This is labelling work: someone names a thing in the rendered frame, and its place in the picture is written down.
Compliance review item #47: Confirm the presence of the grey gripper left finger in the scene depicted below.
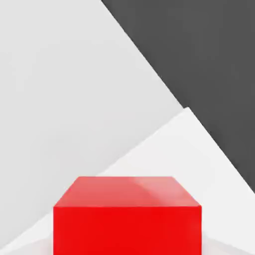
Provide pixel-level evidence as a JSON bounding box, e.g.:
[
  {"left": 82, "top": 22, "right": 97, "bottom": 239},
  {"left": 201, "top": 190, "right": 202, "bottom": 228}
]
[{"left": 11, "top": 237, "right": 54, "bottom": 255}]

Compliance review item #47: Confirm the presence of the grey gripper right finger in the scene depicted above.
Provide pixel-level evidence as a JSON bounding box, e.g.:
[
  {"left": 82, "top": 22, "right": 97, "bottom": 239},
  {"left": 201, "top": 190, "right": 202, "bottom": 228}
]
[{"left": 201, "top": 236, "right": 254, "bottom": 255}]

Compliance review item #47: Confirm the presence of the small red cube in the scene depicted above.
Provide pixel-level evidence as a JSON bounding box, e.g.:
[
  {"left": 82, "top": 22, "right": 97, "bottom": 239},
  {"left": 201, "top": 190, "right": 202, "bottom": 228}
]
[{"left": 53, "top": 176, "right": 202, "bottom": 255}]

